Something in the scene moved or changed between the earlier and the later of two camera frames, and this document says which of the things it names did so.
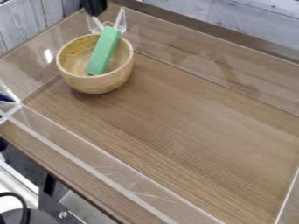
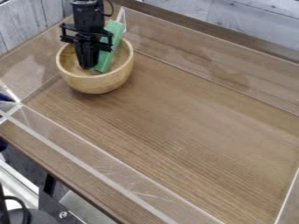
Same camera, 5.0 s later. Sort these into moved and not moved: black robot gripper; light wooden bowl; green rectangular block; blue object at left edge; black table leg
Moved: green rectangular block; black robot gripper
Not moved: blue object at left edge; black table leg; light wooden bowl
